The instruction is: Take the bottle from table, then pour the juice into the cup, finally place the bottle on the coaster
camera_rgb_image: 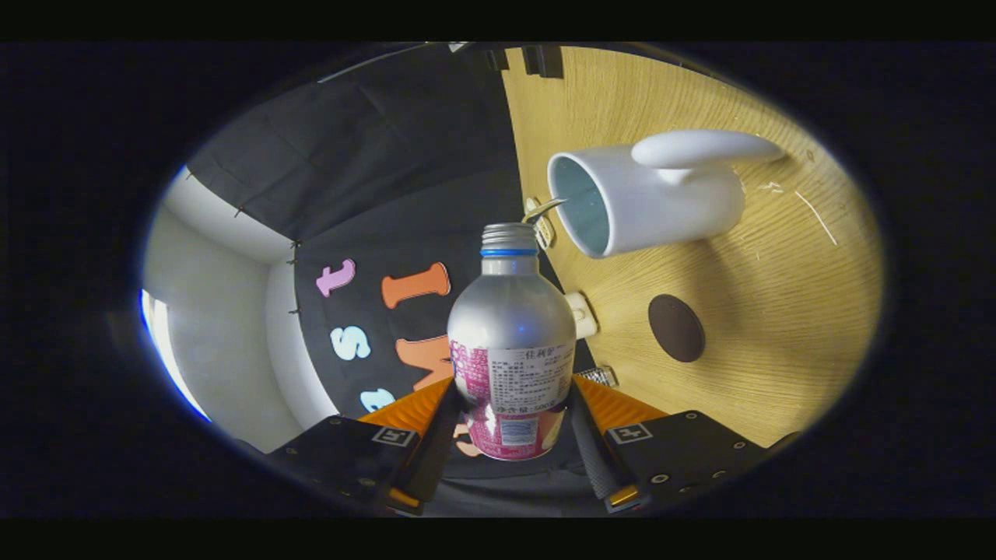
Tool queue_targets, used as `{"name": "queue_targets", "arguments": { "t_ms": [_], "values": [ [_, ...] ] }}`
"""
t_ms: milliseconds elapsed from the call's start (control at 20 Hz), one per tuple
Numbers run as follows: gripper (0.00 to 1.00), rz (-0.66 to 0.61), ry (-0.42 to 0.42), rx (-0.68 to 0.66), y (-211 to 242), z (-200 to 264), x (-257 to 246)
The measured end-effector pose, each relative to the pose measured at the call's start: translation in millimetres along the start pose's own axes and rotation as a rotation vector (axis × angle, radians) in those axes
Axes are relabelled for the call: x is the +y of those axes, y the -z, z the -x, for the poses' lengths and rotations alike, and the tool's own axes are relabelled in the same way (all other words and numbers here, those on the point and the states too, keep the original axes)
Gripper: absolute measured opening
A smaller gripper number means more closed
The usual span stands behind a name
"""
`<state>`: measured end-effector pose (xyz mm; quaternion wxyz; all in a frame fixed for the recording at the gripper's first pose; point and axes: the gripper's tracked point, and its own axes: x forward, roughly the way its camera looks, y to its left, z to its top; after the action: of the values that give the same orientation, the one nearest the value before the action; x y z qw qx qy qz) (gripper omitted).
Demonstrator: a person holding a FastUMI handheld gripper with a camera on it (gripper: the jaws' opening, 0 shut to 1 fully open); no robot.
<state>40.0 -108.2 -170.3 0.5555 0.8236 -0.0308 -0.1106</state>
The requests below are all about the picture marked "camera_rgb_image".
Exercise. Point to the silver bottle with red label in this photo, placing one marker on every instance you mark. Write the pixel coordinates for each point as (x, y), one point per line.
(510, 319)

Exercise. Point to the black backdrop cloth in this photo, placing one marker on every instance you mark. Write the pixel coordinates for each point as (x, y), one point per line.
(373, 155)

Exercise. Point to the small white tray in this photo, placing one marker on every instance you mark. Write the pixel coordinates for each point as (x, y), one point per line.
(543, 227)

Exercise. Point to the wooden table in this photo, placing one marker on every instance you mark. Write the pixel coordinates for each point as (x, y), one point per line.
(778, 327)

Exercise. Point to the white toaster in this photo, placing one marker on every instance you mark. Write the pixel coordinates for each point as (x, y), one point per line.
(583, 315)

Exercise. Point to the black table edge clamp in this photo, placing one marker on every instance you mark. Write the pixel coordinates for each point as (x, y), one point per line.
(543, 61)
(498, 60)

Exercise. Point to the ceiling light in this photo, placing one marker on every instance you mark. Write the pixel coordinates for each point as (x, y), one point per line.
(159, 334)

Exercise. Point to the dark brown round coaster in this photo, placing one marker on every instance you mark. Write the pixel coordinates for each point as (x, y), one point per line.
(677, 328)

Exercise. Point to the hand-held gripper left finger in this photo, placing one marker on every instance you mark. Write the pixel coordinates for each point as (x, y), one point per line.
(432, 459)

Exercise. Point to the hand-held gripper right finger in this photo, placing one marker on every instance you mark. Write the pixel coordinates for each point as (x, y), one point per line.
(595, 459)

